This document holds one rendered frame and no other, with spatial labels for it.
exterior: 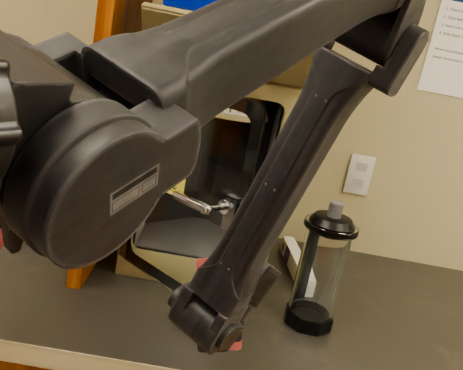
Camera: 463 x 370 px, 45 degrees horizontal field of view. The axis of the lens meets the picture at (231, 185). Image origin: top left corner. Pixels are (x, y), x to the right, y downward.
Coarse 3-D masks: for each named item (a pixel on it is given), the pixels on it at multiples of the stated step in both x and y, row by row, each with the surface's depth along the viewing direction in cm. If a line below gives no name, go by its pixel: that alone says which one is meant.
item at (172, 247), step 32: (224, 128) 94; (256, 128) 90; (224, 160) 95; (256, 160) 91; (192, 192) 101; (224, 192) 96; (160, 224) 108; (192, 224) 102; (224, 224) 96; (128, 256) 116; (160, 256) 109; (192, 256) 103
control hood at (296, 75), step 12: (144, 12) 95; (156, 12) 95; (168, 12) 94; (180, 12) 94; (144, 24) 98; (156, 24) 97; (288, 72) 103; (300, 72) 103; (288, 84) 106; (300, 84) 106
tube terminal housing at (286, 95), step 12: (156, 0) 105; (264, 84) 109; (276, 84) 109; (252, 96) 109; (264, 96) 109; (276, 96) 109; (288, 96) 109; (288, 108) 110; (120, 264) 120; (132, 276) 121; (144, 276) 121
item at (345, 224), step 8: (336, 200) 109; (336, 208) 107; (312, 216) 109; (320, 216) 108; (328, 216) 108; (336, 216) 108; (344, 216) 110; (320, 224) 106; (328, 224) 106; (336, 224) 105; (344, 224) 106; (352, 224) 108
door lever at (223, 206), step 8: (176, 192) 97; (176, 200) 97; (184, 200) 95; (192, 200) 94; (200, 200) 94; (224, 200) 96; (200, 208) 93; (208, 208) 92; (216, 208) 94; (224, 208) 95
